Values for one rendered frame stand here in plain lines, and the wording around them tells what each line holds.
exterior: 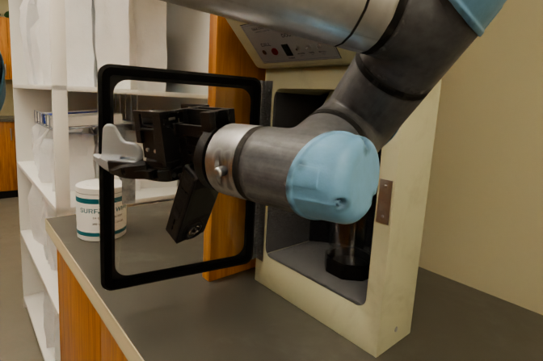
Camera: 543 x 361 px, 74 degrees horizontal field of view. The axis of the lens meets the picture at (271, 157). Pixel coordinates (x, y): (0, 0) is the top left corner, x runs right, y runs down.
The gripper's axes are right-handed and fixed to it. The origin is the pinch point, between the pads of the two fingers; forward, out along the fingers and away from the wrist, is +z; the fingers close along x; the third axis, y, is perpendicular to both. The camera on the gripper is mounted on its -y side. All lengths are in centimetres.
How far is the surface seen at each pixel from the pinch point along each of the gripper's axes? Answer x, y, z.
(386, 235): -24.8, -15.1, -27.9
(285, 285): -25.9, -32.9, -6.6
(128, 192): -4.1, -8.9, 9.9
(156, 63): -75, 14, 103
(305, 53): -27.5, 12.9, -11.6
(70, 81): -41, 8, 113
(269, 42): -27.0, 15.2, -4.4
